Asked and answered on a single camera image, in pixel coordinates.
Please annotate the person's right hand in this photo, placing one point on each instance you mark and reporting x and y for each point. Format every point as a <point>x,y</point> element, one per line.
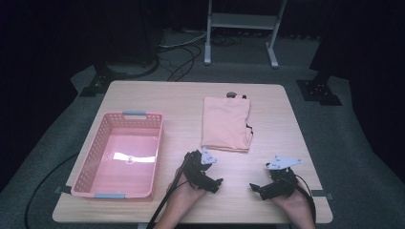
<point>291,202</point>

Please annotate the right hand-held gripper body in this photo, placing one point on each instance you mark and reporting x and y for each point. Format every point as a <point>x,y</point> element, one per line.
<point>281,183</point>

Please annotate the white metal stand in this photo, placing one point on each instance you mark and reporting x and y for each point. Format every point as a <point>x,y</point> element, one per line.
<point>243,20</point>

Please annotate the black round floor base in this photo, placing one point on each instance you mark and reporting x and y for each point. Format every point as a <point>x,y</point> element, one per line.
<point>143,70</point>

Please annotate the black stand base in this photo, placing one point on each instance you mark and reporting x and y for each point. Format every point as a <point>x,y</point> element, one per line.
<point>318,92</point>
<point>102,79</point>

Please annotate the pink cloth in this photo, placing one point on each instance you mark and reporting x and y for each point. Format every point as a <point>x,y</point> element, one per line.
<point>225,124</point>

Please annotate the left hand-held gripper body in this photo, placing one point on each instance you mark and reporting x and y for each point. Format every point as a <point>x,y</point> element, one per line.
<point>195,170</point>

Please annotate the person's left hand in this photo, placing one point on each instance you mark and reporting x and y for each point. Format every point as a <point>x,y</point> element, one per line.
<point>183,195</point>

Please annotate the pink perforated plastic basket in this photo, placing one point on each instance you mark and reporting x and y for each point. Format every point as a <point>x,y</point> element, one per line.
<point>124,159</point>

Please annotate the dark round table grommet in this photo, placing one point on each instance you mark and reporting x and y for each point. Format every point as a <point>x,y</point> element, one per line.
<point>231,94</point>

